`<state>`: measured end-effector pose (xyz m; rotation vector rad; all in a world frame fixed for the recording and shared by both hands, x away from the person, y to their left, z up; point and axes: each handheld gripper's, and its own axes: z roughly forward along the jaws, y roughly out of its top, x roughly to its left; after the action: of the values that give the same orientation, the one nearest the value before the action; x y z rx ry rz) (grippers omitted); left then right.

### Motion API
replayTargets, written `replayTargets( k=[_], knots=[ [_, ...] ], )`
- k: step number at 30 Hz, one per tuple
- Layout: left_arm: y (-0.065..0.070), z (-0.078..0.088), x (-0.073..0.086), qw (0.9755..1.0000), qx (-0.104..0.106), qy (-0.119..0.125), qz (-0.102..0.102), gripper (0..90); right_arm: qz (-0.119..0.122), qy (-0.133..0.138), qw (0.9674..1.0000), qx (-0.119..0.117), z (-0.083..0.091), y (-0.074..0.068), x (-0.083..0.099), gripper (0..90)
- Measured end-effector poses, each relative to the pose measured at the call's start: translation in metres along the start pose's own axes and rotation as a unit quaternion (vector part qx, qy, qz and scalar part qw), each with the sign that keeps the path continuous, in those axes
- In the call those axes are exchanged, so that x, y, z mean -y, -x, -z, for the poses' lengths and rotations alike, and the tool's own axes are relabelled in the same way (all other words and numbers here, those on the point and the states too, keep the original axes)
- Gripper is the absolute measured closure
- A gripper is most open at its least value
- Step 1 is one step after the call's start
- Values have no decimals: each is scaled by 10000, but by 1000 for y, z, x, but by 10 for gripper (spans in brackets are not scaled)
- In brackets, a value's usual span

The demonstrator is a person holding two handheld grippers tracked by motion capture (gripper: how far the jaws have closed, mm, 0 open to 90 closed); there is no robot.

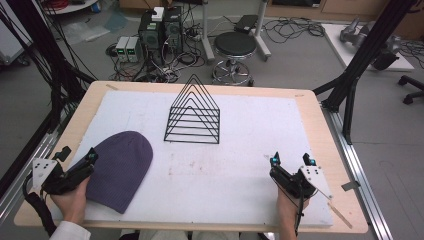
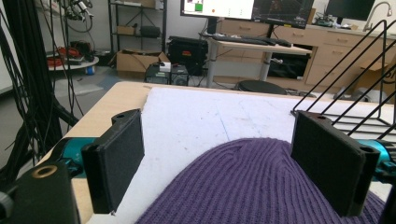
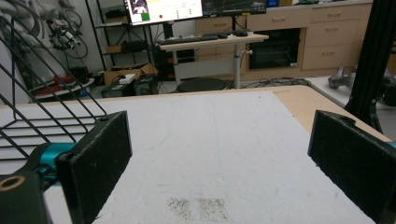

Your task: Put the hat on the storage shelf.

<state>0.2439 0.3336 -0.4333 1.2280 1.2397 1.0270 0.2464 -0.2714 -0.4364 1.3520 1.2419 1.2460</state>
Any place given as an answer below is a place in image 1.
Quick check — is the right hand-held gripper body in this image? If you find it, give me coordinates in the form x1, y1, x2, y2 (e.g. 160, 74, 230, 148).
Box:
269, 165, 334, 201

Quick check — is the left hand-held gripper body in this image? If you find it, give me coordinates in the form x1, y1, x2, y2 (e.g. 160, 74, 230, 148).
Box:
31, 145, 88, 196

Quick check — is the purple knitted beanie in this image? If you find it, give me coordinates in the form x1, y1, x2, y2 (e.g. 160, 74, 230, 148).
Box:
70, 130, 154, 215

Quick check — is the person's left hand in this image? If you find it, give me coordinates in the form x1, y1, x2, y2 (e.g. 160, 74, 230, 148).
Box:
49, 175, 92, 226

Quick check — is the person's right hand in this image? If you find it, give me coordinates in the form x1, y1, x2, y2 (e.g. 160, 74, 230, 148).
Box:
275, 186, 311, 231

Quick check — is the grey tape strip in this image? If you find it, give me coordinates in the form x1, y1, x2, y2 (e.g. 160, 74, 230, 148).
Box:
341, 180, 362, 192

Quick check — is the thin wooden stick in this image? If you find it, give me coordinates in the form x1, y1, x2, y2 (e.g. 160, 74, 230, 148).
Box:
327, 201, 354, 230

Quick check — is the white foam board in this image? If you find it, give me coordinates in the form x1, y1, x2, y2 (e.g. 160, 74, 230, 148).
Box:
49, 90, 335, 228

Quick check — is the black round stool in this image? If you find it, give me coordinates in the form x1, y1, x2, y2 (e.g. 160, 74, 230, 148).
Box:
211, 31, 258, 88

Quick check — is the grey power supply unit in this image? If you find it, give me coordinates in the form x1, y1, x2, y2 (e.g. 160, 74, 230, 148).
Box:
114, 35, 130, 63
126, 36, 144, 64

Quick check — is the white platform board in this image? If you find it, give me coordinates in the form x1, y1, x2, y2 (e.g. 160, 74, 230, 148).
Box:
320, 23, 416, 73

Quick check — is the black office chair base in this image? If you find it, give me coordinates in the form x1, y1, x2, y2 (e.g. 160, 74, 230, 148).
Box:
397, 74, 424, 106

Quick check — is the black computer tower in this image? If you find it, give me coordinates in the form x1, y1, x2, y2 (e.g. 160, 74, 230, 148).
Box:
162, 5, 185, 56
137, 9, 165, 66

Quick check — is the black flat box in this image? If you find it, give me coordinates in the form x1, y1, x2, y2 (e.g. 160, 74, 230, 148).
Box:
233, 14, 260, 35

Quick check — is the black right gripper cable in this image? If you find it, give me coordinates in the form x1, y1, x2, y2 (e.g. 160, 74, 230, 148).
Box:
273, 176, 306, 236

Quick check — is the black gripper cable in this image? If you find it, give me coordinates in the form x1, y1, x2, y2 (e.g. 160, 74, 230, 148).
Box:
21, 171, 58, 238
273, 176, 306, 236

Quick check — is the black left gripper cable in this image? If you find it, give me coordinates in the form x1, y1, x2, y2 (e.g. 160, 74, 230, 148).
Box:
21, 171, 58, 238

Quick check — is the aluminium rail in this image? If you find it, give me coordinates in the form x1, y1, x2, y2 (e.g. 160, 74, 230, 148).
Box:
0, 109, 73, 224
320, 101, 395, 240

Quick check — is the black wire rack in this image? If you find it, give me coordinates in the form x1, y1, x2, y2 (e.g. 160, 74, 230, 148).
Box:
163, 73, 221, 145

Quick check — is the black metal frame stand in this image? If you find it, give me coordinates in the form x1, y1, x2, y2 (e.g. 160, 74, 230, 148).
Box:
312, 0, 419, 146
0, 0, 98, 134

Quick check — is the bundle of black floor cables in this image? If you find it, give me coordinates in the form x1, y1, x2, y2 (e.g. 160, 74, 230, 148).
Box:
263, 16, 327, 45

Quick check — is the white stand frame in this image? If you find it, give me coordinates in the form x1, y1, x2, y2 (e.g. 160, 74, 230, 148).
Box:
199, 0, 273, 65

